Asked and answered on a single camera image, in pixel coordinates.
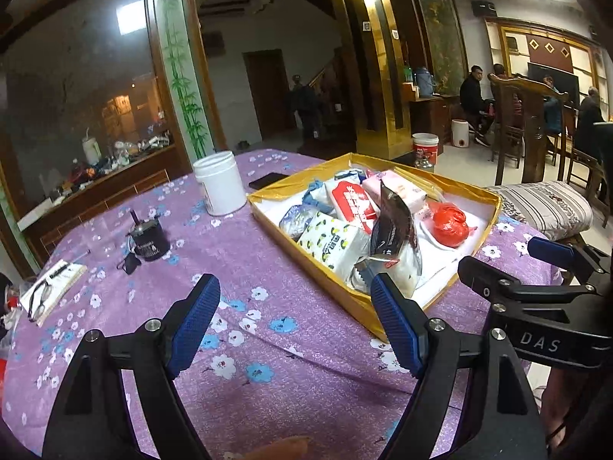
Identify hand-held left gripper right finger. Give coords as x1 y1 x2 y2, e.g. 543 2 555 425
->
370 272 549 460

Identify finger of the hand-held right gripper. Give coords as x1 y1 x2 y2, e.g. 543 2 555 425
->
457 255 597 310
528 236 613 289

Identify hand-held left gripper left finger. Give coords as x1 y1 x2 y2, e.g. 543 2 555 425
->
42 273 222 460

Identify yellow cardboard box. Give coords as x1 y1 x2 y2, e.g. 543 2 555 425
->
247 152 503 343

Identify black wipes packet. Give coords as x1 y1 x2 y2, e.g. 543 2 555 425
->
352 179 425 298

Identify floral print tissue pack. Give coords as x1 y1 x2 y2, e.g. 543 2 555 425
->
297 211 372 283

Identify pink tissue pack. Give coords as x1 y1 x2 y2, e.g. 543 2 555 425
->
362 169 428 214

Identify white red wipes packet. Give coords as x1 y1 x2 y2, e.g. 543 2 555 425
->
330 181 381 235

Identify plastic wrap ball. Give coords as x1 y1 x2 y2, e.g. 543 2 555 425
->
279 204 331 243

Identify person's right forearm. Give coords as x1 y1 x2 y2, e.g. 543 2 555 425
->
541 366 613 460

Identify person's left hand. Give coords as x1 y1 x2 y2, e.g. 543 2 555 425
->
223 435 312 460

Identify striped cushion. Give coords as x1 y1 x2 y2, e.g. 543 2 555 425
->
486 181 595 243

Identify red plastic bag ball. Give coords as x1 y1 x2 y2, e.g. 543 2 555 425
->
428 201 471 248

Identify wooden chair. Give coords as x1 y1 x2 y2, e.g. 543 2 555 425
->
487 74 575 187
567 146 613 228

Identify black cylindrical device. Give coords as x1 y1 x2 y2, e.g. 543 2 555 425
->
128 210 170 263

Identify purple floral tablecloth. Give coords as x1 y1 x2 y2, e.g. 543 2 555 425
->
0 148 563 460

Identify lined paper notebook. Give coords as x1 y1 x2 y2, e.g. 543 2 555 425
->
19 260 88 327

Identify white plastic jar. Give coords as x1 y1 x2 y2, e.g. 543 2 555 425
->
193 151 248 216

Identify red white bucket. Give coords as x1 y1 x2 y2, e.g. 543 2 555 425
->
412 133 440 169

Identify white round bin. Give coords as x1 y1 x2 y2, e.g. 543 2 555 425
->
451 119 472 148

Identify black pen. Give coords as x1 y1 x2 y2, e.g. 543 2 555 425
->
49 249 92 277

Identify dark framed eyeglasses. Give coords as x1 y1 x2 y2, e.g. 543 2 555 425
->
27 282 61 323

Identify wooden counter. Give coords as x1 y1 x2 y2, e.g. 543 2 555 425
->
19 144 192 250

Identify black phone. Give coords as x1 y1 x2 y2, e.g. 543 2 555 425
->
249 172 292 191

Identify blue sock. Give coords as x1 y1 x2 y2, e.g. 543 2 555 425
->
302 179 331 207

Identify brown side cabinet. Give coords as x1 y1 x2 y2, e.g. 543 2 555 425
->
409 95 461 142

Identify black television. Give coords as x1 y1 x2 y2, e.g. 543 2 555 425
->
527 62 580 101

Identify counter clutter pile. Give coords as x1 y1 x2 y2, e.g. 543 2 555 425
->
50 131 173 197

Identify white jug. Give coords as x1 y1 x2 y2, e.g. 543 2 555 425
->
82 128 102 166

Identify blue thermos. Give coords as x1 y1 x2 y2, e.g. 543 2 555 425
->
414 67 434 97

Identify brown wooden door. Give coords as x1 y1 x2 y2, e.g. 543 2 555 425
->
243 49 290 140

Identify bamboo painted pillar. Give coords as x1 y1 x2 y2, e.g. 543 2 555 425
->
153 0 214 159

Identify black charger with cable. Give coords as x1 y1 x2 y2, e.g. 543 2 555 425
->
117 254 143 276

